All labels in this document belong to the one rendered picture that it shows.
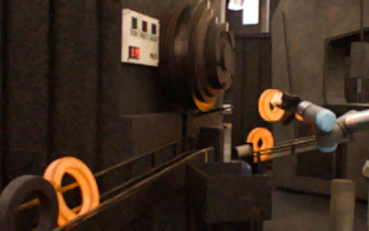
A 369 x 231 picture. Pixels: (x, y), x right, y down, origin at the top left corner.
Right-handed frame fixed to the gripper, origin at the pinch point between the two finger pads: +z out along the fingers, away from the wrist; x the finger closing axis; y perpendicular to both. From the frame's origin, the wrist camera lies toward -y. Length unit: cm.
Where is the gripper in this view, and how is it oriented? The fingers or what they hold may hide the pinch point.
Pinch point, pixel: (272, 101)
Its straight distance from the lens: 239.1
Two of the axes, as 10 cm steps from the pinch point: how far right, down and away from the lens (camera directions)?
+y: 1.7, -9.4, -2.8
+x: -8.4, 0.1, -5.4
